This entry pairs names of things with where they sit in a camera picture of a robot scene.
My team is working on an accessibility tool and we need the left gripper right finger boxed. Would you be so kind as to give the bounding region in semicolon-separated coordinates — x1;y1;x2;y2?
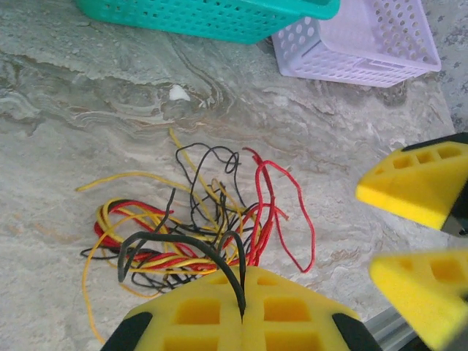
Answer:
243;265;383;351

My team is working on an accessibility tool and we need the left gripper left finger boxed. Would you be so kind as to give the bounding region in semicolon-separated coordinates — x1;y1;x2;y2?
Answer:
100;265;245;351

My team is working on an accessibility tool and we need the thick black cable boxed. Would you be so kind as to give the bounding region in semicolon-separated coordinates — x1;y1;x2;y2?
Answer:
116;230;248;325

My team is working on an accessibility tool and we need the thin red cable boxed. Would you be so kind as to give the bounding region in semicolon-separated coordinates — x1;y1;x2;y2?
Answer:
241;146;316;274

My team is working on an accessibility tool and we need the tangle of coloured wires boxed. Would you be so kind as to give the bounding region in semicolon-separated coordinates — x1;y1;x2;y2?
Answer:
80;127;264;344

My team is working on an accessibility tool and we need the thin black cable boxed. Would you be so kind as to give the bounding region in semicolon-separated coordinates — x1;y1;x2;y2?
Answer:
80;144;264;293

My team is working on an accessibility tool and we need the thin yellow cable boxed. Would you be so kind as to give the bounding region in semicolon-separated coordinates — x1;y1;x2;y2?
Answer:
75;171;249;235

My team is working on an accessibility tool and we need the lavender plastic basket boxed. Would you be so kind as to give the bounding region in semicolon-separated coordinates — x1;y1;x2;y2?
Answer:
272;0;442;88

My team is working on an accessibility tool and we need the teal plastic basket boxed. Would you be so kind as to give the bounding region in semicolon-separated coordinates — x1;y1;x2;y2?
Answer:
75;0;341;45

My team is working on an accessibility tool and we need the aluminium rail beam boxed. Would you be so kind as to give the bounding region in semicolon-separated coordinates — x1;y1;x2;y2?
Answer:
363;306;434;351

